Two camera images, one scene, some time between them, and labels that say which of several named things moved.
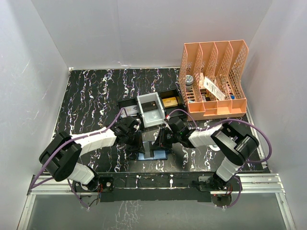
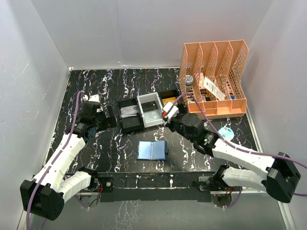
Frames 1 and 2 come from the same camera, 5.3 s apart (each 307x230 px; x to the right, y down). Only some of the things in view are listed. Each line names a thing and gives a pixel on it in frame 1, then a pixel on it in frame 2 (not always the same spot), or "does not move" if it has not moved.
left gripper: [139, 147] -> [112, 123]
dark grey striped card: [148, 106] does not move
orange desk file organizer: [210, 78] does not move
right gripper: [160, 141] -> [170, 120]
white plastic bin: [151, 109] does not move
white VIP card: [131, 110] does not move
